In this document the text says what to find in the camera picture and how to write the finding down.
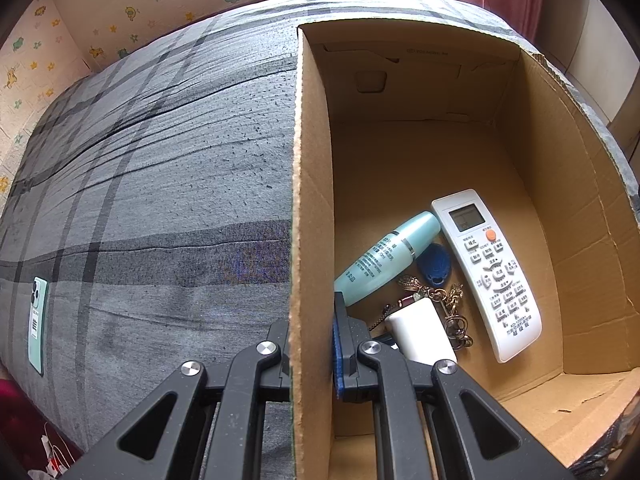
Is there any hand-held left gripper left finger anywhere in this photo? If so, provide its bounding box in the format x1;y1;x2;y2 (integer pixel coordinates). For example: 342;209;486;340
65;317;293;480

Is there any dark red cloth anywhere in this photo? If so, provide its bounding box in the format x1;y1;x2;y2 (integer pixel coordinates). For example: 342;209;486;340
0;377;83;480

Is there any white charger plug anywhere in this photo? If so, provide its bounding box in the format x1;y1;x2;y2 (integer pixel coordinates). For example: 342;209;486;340
384;298;459;367

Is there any white remote control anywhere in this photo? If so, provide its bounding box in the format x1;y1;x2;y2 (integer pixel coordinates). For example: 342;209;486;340
430;188;544;364

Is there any metal keychain with keys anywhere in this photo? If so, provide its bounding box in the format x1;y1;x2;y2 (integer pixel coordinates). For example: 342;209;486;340
369;243;474;352

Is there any light green cosmetic bottle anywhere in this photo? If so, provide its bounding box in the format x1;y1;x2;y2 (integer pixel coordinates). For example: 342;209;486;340
333;211;442;307

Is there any cardboard box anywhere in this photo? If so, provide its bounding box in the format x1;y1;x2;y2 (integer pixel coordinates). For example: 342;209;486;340
289;19;640;480

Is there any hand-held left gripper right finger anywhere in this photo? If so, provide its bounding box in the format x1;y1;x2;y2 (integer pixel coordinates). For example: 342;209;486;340
332;291;577;480

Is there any light green smartphone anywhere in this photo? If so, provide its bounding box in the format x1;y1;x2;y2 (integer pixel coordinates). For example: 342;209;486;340
27;277;50;376

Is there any grey plaid blanket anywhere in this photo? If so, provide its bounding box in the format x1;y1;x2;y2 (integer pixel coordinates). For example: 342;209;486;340
0;0;640;476

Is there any beige wardrobe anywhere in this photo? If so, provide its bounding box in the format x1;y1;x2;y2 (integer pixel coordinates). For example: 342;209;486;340
534;0;640;162

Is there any white cable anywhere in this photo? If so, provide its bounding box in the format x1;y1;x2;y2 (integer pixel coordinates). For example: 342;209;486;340
27;424;72;479

